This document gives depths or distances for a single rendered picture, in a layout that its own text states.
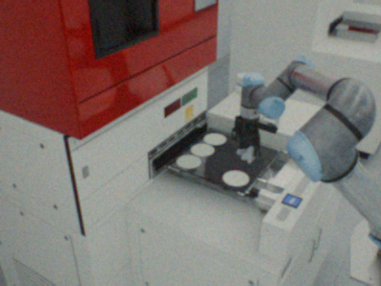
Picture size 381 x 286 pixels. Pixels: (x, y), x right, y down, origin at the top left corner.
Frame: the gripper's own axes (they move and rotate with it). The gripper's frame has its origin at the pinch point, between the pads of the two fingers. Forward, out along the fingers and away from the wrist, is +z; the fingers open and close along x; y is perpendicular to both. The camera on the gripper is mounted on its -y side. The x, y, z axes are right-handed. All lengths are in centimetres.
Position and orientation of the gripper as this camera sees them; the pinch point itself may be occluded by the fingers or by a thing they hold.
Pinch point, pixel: (250, 159)
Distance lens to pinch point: 158.1
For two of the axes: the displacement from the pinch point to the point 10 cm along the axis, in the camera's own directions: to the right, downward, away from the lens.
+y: -9.3, 2.0, -3.0
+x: 3.6, 5.2, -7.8
